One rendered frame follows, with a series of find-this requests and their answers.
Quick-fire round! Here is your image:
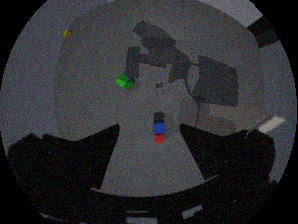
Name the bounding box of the red block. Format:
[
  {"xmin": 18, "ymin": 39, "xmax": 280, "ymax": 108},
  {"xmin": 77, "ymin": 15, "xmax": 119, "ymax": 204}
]
[{"xmin": 154, "ymin": 133, "xmax": 165, "ymax": 144}]

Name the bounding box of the blue block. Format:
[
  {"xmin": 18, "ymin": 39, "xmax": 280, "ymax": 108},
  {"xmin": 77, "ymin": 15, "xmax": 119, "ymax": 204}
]
[{"xmin": 153, "ymin": 119, "xmax": 166, "ymax": 135}]

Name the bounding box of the yellow cube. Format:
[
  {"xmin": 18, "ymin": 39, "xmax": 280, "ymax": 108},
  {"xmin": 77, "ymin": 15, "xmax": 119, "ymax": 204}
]
[{"xmin": 63, "ymin": 31, "xmax": 71, "ymax": 37}]

